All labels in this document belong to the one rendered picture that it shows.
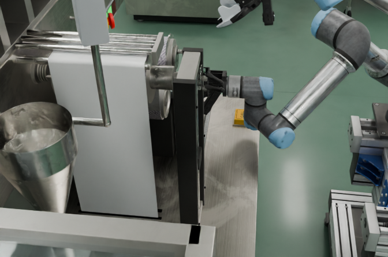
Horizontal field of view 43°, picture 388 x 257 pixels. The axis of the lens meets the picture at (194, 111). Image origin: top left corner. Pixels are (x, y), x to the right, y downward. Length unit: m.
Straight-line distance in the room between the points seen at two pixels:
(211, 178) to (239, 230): 0.23
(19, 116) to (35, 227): 0.37
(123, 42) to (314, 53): 3.06
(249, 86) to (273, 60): 2.39
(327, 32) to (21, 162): 1.17
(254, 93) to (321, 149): 1.60
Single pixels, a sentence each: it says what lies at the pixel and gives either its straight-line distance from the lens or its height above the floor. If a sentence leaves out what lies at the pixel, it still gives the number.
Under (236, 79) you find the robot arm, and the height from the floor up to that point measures 1.15.
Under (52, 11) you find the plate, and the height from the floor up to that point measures 1.43.
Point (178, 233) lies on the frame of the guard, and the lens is 0.57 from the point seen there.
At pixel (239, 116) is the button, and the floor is 0.92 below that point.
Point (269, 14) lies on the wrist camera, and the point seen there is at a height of 1.42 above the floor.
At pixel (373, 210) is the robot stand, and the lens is 1.80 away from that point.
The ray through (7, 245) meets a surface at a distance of 0.62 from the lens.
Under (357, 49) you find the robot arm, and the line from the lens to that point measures 1.66.
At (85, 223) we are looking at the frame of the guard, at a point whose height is 1.60.
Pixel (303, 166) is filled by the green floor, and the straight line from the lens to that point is 3.06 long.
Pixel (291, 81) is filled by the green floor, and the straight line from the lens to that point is 3.79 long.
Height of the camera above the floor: 2.04
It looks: 36 degrees down
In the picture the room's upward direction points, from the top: 1 degrees counter-clockwise
